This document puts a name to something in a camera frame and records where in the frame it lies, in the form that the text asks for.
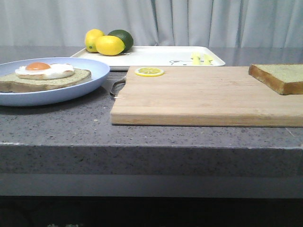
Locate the light blue plate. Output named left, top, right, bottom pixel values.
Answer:
left=0, top=57, right=110, bottom=106

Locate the fried egg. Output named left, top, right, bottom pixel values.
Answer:
left=15, top=62, right=75, bottom=80

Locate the bread slice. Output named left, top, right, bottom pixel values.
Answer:
left=249, top=64, right=303, bottom=95
left=0, top=69, right=91, bottom=93

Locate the white tray with bear print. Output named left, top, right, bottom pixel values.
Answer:
left=72, top=46, right=225, bottom=70

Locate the lemon slice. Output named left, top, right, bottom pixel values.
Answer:
left=134, top=67, right=165, bottom=77

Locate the yellow plastic fork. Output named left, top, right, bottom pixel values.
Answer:
left=191, top=52, right=201, bottom=65

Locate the wooden cutting board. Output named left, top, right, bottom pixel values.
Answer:
left=110, top=66, right=303, bottom=127

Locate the yellow plastic knife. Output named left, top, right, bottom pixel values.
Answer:
left=204, top=54, right=213, bottom=65

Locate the front yellow lemon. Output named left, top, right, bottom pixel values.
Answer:
left=95, top=35, right=125, bottom=56

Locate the yellow lemon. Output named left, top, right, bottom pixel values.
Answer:
left=95, top=35, right=125, bottom=56
left=85, top=29, right=105, bottom=52

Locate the green lime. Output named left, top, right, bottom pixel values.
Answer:
left=108, top=29, right=134, bottom=52

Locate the back yellow lemon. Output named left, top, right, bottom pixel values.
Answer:
left=85, top=29, right=105, bottom=52

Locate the grey curtain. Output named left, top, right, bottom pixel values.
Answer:
left=0, top=0, right=303, bottom=48

